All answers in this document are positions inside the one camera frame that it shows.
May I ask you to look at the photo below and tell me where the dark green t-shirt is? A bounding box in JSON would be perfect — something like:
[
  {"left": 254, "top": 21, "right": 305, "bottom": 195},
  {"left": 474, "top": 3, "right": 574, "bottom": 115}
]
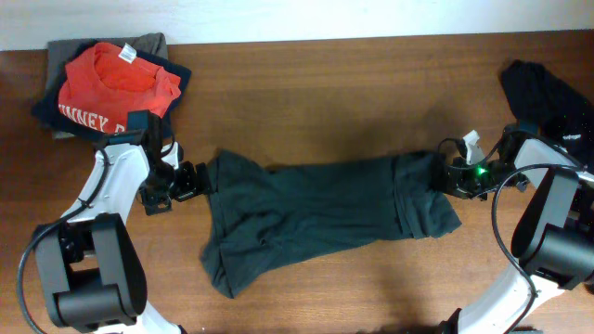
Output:
[{"left": 200, "top": 150, "right": 461, "bottom": 299}]

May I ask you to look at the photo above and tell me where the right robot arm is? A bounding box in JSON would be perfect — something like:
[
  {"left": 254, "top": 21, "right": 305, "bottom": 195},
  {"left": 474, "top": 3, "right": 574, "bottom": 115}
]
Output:
[{"left": 432, "top": 122, "right": 593, "bottom": 334}]

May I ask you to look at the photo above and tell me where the black clothes pile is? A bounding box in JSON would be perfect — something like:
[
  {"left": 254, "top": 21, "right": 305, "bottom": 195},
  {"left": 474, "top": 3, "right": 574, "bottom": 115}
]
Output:
[{"left": 499, "top": 59, "right": 593, "bottom": 173}]

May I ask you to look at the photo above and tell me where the folded orange t-shirt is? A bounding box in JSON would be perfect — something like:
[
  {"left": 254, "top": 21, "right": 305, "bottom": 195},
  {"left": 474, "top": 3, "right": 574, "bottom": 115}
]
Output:
[{"left": 58, "top": 42, "right": 182, "bottom": 134}]

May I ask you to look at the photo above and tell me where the folded navy t-shirt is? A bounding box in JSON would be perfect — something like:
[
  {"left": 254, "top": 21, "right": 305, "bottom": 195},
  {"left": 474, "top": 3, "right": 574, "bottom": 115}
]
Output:
[{"left": 32, "top": 42, "right": 191, "bottom": 141}]

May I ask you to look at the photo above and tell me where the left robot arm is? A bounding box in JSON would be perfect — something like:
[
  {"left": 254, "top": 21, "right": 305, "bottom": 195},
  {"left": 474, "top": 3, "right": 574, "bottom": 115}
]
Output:
[{"left": 27, "top": 110, "right": 212, "bottom": 333}]

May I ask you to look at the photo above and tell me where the folded grey t-shirt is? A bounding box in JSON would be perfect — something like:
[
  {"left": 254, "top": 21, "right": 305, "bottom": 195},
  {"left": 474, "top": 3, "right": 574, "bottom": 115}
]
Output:
[{"left": 32, "top": 32, "right": 169, "bottom": 141}]

